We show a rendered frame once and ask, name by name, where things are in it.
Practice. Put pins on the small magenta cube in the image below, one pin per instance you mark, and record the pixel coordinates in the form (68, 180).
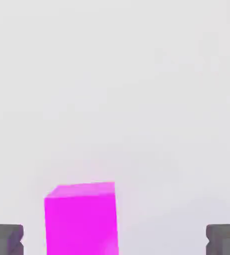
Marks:
(80, 223)

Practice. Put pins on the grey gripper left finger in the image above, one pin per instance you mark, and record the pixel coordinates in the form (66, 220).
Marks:
(1, 241)

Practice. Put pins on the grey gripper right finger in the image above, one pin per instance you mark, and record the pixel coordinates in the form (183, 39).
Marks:
(226, 241)

